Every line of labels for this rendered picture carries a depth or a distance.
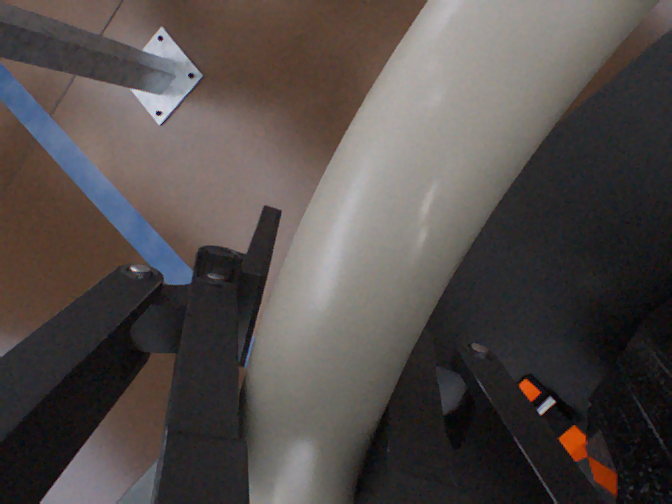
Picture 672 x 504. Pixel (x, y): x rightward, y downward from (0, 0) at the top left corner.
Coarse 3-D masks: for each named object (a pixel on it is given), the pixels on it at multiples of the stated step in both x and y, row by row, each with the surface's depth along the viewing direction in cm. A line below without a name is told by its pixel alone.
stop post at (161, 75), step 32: (0, 32) 97; (32, 32) 103; (64, 32) 113; (160, 32) 150; (32, 64) 109; (64, 64) 116; (96, 64) 123; (128, 64) 131; (160, 64) 146; (192, 64) 148; (160, 96) 152
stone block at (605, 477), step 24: (648, 336) 106; (624, 360) 105; (648, 360) 97; (600, 384) 104; (624, 384) 96; (648, 384) 90; (600, 408) 96; (624, 408) 89; (648, 408) 84; (600, 432) 89; (624, 432) 83; (648, 432) 78; (600, 456) 89; (624, 456) 78; (648, 456) 73; (600, 480) 88; (624, 480) 75; (648, 480) 71
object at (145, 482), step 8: (152, 464) 71; (144, 472) 72; (152, 472) 71; (144, 480) 71; (152, 480) 71; (136, 488) 72; (144, 488) 71; (152, 488) 71; (128, 496) 73; (136, 496) 72; (144, 496) 72
